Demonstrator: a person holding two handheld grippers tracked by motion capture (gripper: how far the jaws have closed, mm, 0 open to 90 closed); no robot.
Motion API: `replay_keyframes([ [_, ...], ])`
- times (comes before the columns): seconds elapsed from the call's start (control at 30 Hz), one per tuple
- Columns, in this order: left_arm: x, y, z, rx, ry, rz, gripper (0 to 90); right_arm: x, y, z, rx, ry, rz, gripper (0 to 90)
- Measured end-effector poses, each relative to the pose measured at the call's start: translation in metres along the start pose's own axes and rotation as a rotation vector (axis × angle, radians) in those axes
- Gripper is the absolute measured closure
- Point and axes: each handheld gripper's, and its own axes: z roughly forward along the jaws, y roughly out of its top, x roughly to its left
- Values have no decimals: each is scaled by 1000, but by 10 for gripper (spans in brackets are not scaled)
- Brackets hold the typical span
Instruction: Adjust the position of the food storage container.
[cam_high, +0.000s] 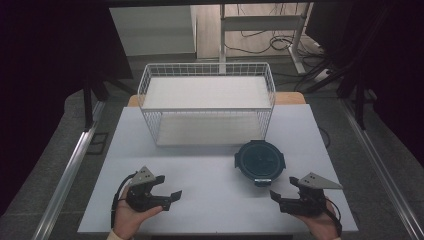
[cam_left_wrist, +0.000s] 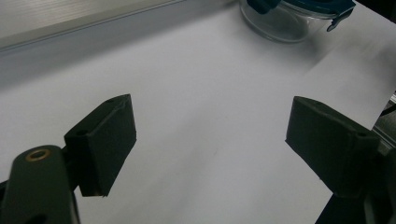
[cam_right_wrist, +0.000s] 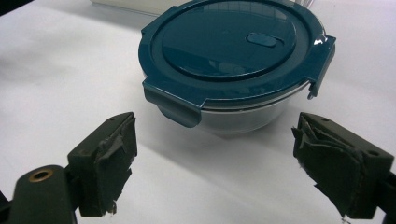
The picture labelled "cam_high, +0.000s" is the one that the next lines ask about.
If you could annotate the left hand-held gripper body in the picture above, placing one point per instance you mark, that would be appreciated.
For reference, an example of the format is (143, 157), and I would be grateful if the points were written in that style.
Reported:
(143, 196)

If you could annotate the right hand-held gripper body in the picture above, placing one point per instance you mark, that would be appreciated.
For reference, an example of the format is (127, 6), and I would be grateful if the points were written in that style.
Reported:
(305, 203)

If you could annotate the person's left hand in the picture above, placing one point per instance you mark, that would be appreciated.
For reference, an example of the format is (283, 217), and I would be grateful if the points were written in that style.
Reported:
(128, 218)

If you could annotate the person's right hand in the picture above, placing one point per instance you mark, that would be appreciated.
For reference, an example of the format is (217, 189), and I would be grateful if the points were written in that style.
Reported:
(320, 225)

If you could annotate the black round lidded container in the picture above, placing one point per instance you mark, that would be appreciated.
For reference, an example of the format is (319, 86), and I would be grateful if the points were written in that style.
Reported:
(260, 161)

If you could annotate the wooden table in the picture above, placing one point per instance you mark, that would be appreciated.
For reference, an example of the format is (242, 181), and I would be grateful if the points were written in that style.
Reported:
(290, 98)

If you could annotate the black stand legs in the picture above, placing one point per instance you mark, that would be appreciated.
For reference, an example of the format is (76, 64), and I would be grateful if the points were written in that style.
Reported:
(359, 103)
(88, 106)

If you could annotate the white power strip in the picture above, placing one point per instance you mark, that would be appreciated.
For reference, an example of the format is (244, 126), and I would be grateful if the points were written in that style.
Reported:
(322, 74)

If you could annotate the white cabinet panel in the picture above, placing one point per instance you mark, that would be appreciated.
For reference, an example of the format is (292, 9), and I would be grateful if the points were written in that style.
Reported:
(153, 30)

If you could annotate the black curtain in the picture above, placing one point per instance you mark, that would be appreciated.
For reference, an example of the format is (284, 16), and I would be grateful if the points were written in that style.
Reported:
(43, 83)
(393, 66)

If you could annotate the black square floor bracket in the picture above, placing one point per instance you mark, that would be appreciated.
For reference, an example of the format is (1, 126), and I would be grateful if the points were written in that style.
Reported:
(97, 143)

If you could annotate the aluminium floor rail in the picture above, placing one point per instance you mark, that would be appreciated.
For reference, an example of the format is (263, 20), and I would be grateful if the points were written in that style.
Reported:
(66, 181)
(383, 173)

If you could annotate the white metal desk frame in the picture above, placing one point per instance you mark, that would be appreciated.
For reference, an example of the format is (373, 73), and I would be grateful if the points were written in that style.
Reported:
(263, 22)

